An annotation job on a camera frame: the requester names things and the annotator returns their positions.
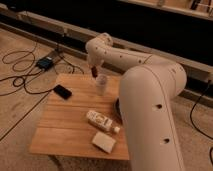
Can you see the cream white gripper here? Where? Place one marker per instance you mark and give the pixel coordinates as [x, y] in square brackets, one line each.
[94, 61]

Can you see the small red pepper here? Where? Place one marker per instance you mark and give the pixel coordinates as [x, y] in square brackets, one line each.
[94, 72]

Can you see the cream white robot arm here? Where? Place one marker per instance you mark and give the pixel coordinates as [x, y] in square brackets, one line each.
[146, 88]

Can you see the white ceramic cup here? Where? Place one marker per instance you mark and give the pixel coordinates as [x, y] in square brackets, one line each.
[101, 84]

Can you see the black smartphone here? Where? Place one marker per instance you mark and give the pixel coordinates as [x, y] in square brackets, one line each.
[62, 92]

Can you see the blue black power adapter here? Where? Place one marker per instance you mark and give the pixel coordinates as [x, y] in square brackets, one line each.
[44, 63]

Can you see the black bowl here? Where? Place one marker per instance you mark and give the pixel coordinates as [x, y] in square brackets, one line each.
[117, 108]

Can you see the white plastic bottle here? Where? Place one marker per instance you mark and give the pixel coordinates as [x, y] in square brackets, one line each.
[101, 121]

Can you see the long wooden beam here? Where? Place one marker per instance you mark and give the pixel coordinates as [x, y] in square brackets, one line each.
[111, 50]

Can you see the wooden table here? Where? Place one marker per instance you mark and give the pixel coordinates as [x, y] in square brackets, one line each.
[63, 128]

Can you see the white sponge block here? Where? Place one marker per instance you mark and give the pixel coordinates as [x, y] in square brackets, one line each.
[104, 142]

